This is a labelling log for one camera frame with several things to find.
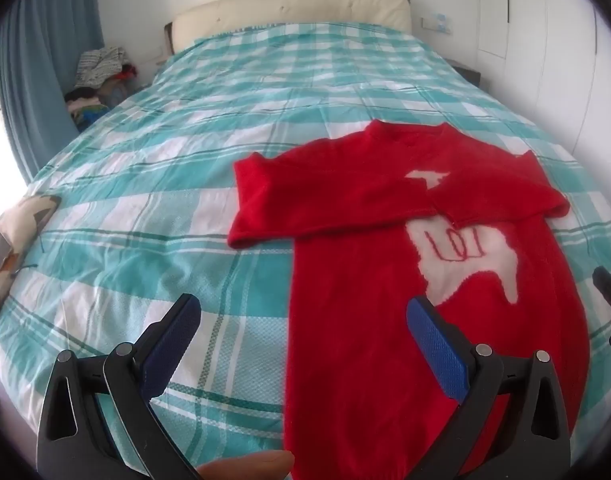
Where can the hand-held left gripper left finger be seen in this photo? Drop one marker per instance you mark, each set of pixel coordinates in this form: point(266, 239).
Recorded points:
point(171, 336)

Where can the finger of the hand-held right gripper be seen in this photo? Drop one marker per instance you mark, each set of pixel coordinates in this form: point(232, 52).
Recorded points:
point(610, 292)

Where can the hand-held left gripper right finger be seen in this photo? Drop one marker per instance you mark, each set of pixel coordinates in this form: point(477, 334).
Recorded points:
point(435, 342)

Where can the red knitted sweater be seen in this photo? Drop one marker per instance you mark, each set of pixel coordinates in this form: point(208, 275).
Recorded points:
point(385, 260)

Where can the pile of mixed clothes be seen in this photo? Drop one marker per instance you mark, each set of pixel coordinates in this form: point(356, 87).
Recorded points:
point(100, 80)

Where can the person's left hand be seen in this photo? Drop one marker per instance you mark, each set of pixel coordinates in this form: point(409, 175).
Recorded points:
point(245, 465)

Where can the teal plaid blanket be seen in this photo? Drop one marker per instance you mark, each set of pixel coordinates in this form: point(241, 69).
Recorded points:
point(185, 170)

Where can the patterned beige cushion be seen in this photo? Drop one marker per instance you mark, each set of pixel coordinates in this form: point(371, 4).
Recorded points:
point(23, 220)

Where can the dark nightstand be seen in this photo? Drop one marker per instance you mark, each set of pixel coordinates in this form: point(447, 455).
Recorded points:
point(468, 74)

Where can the white wardrobe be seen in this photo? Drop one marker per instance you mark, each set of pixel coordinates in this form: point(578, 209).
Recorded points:
point(550, 35)

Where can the blue curtain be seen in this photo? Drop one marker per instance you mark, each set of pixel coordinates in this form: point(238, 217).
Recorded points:
point(40, 60)

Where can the cream padded headboard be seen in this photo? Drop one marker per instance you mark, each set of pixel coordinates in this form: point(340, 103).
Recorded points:
point(285, 10)

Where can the white wall switch panel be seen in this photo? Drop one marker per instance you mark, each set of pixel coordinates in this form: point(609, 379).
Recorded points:
point(435, 22)

